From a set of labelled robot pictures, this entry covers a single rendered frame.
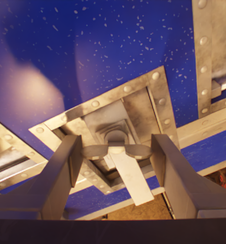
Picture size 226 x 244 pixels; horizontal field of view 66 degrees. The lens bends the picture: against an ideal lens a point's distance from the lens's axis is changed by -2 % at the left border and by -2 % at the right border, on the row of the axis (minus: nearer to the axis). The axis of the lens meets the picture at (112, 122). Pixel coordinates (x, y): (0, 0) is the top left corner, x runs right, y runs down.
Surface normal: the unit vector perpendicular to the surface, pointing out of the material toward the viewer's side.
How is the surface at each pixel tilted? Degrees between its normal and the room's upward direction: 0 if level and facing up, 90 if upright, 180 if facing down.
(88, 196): 90
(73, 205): 90
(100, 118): 90
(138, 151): 114
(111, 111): 90
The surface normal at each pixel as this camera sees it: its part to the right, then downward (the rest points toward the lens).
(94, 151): -0.01, -0.96
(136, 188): -0.01, 0.25
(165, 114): 0.22, 0.67
